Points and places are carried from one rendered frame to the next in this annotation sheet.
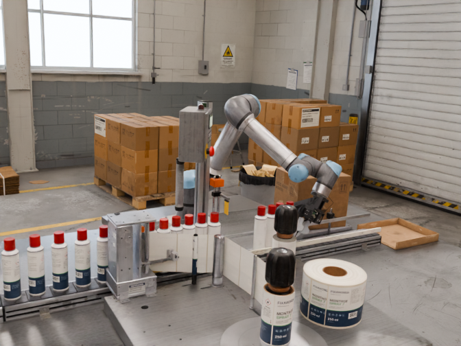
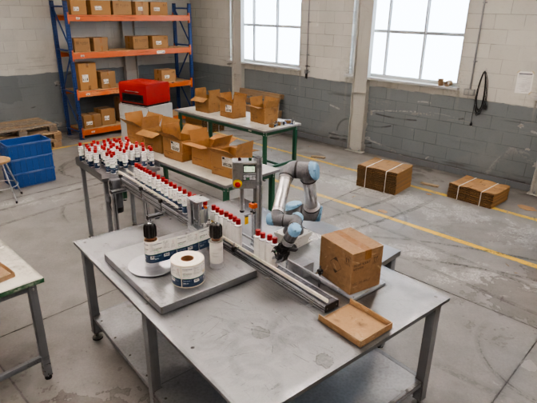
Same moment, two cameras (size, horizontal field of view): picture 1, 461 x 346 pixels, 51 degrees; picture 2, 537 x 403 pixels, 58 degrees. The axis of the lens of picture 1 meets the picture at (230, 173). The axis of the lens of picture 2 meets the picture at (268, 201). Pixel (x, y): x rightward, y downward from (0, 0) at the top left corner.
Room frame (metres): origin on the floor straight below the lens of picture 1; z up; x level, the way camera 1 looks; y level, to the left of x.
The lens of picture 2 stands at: (1.50, -2.95, 2.41)
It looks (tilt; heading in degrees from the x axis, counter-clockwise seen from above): 22 degrees down; 81
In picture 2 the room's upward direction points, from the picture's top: 1 degrees clockwise
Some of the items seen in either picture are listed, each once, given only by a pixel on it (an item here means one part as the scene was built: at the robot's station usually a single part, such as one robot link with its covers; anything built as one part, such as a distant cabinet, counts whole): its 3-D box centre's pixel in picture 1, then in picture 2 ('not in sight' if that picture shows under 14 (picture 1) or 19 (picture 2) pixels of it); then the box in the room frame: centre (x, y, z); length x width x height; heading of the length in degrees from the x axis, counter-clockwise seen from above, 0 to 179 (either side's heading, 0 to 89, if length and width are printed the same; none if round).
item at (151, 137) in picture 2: not in sight; (158, 135); (1.12, 2.97, 0.97); 0.44 x 0.38 x 0.37; 42
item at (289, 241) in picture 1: (283, 246); (216, 245); (1.63, -0.20, 1.03); 0.09 x 0.09 x 0.30
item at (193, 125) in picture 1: (195, 133); (244, 173); (1.85, 0.14, 1.38); 0.17 x 0.10 x 0.19; 175
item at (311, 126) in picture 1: (302, 147); not in sight; (6.13, -0.90, 0.57); 1.20 x 0.85 x 1.14; 129
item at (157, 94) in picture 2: not in sight; (146, 116); (0.75, 5.82, 0.61); 0.70 x 0.60 x 1.22; 138
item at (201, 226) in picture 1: (200, 239); (235, 229); (1.78, 0.10, 0.98); 0.05 x 0.05 x 0.20
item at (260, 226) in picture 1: (260, 230); (257, 244); (1.91, -0.13, 0.98); 0.05 x 0.05 x 0.20
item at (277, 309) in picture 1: (278, 298); (151, 243); (1.23, -0.15, 1.04); 0.09 x 0.09 x 0.29
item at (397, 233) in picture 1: (397, 232); (355, 321); (2.34, -0.86, 0.85); 0.30 x 0.26 x 0.04; 120
